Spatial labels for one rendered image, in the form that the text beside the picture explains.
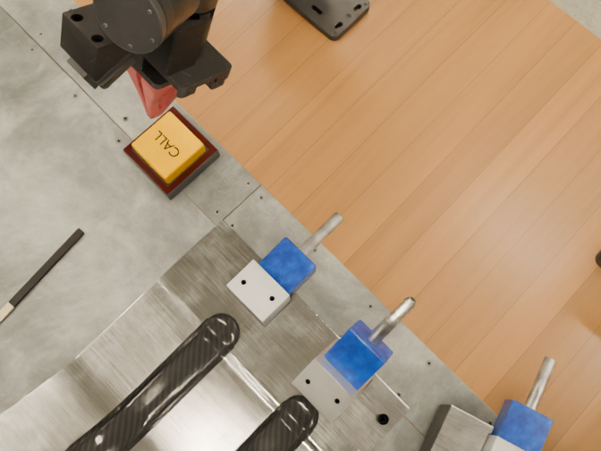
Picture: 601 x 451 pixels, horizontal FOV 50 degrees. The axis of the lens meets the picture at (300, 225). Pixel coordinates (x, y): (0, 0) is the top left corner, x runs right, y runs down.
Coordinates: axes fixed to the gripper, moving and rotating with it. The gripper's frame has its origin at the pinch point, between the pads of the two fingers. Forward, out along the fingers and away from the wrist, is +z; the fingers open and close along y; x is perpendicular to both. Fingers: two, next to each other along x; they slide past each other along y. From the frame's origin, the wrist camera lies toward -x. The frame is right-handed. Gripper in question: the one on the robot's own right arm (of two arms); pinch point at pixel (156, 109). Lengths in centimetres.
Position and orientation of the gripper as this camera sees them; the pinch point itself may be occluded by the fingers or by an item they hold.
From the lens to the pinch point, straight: 68.5
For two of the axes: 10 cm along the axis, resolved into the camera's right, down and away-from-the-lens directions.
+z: -3.4, 5.5, 7.6
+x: 6.4, -4.6, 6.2
